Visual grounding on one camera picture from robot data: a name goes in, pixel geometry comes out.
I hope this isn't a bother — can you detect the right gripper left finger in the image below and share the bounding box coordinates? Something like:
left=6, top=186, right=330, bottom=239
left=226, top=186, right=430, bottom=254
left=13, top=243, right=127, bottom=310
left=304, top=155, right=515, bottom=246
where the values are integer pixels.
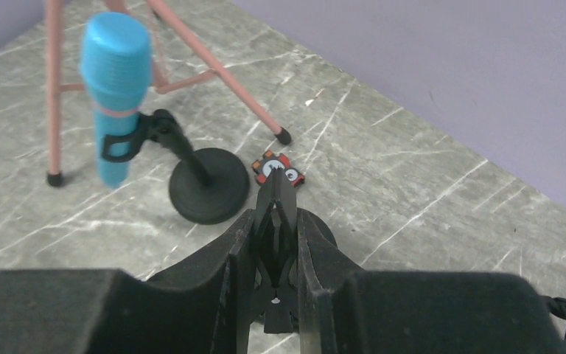
left=0, top=210, right=255, bottom=353

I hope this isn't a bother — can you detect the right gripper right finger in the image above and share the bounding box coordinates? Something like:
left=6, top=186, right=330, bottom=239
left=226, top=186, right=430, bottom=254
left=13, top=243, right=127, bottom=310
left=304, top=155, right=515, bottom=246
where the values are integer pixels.
left=297, top=209, right=566, bottom=353

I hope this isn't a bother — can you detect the blue microphone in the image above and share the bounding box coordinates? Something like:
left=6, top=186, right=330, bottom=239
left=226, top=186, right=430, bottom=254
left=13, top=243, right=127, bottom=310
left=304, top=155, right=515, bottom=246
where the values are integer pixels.
left=80, top=11, right=153, bottom=189

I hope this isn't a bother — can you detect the black round-base mic stand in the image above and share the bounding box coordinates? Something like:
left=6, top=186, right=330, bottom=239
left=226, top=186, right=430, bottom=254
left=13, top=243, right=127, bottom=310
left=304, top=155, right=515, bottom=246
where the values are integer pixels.
left=100, top=109, right=251, bottom=225

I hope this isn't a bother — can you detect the pink music stand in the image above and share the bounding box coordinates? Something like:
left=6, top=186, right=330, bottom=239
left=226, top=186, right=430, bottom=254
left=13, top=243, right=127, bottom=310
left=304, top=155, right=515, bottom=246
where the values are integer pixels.
left=43, top=0, right=293, bottom=187

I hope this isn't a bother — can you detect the small red black cube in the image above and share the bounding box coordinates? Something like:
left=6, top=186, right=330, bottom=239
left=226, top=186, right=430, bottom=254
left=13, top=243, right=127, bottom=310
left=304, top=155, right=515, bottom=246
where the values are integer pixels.
left=251, top=150, right=305, bottom=187

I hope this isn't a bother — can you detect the black tall mic stand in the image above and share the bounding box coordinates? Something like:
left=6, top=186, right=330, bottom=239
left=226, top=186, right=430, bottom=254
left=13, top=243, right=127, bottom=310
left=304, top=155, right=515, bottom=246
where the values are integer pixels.
left=249, top=170, right=348, bottom=341

